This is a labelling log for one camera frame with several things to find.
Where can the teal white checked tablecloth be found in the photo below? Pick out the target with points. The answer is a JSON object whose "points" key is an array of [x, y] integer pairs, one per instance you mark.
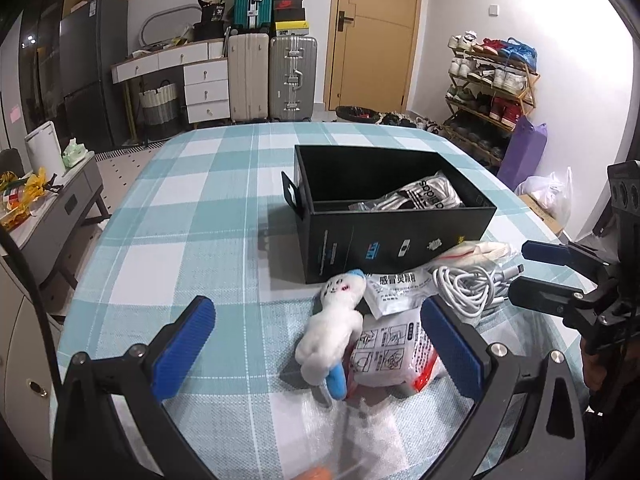
{"points": [[210, 220]]}

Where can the bagged white face masks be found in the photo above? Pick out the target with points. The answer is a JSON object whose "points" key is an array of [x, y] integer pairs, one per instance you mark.
{"points": [[475, 252]]}

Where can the yellow plastic bag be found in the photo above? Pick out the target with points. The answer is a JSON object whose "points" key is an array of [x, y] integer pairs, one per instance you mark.
{"points": [[30, 192]]}

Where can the silver suitcase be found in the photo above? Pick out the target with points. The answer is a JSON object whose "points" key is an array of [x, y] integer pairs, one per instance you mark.
{"points": [[292, 80]]}

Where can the black storage box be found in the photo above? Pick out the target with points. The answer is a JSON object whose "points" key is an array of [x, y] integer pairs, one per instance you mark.
{"points": [[390, 240]]}

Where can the red black shoebox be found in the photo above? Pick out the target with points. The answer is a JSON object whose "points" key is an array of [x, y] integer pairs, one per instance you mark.
{"points": [[289, 4]]}

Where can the wooden shoe rack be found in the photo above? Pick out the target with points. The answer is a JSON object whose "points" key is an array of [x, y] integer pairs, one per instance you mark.
{"points": [[527, 87]]}

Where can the person's right hand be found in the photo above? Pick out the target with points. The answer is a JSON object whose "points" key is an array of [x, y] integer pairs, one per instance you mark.
{"points": [[594, 366]]}

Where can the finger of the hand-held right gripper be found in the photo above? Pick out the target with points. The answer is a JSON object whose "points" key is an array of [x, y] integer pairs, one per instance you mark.
{"points": [[545, 251], [537, 294]]}

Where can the wooden door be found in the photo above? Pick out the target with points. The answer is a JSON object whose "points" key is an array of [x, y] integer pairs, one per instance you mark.
{"points": [[380, 45]]}

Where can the dark round basket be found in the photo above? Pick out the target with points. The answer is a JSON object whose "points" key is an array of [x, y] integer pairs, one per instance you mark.
{"points": [[356, 112]]}

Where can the rows of assorted sneakers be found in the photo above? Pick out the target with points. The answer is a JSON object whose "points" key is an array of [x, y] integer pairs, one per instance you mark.
{"points": [[500, 80]]}

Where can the white air purifier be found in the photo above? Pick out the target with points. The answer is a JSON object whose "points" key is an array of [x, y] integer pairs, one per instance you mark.
{"points": [[44, 152]]}

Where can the printed cardboard box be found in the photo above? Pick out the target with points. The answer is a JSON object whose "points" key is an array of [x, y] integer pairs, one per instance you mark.
{"points": [[542, 220]]}

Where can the black white patterned rug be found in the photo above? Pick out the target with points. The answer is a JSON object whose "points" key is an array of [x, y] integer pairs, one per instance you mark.
{"points": [[125, 150]]}

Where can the green wet wipes pack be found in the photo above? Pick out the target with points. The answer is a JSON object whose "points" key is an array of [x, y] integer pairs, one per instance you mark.
{"points": [[76, 154]]}

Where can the white plastic bag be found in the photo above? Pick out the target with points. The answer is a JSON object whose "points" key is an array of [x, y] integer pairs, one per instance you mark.
{"points": [[550, 195]]}

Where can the purple bag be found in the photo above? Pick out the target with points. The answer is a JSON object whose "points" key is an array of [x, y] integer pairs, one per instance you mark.
{"points": [[522, 152]]}

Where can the white plush toy blue limbs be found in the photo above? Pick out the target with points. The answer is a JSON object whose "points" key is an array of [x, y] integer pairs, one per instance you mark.
{"points": [[330, 327]]}

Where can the dark glass wardrobe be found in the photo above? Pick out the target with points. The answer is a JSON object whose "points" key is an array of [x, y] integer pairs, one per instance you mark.
{"points": [[35, 75]]}

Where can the scattered pile of shoes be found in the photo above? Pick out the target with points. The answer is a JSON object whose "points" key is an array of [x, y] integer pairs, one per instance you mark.
{"points": [[410, 121]]}

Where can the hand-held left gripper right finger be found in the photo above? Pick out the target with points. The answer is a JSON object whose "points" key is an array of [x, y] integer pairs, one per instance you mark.
{"points": [[452, 347]]}

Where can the white medicine packet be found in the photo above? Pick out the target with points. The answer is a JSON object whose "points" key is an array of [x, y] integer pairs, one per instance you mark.
{"points": [[395, 290]]}

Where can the black bag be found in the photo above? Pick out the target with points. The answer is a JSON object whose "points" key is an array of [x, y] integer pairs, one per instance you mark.
{"points": [[212, 17]]}

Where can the grey refrigerator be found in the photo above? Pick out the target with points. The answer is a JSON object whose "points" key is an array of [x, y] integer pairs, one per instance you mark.
{"points": [[92, 60]]}

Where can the beige suitcase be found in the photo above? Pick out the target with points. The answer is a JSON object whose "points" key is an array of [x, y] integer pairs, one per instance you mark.
{"points": [[248, 77]]}

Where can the bagged white socks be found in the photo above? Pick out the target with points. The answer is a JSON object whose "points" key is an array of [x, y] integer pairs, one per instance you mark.
{"points": [[420, 192]]}

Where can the woven laundry basket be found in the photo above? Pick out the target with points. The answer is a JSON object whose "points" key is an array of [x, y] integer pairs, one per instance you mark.
{"points": [[159, 110]]}

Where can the grey side cabinet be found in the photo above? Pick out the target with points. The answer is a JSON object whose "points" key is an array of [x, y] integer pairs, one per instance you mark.
{"points": [[65, 205]]}

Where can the red white plastic packet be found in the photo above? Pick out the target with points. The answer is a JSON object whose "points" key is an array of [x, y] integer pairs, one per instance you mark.
{"points": [[390, 355]]}

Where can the grey oval frame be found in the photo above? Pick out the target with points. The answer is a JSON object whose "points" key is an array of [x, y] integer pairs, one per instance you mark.
{"points": [[150, 17]]}

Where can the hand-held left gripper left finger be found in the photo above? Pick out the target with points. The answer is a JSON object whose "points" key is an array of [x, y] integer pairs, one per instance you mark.
{"points": [[182, 345]]}

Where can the white desk with drawers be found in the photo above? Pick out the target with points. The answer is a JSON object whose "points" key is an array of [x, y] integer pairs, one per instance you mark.
{"points": [[205, 85]]}

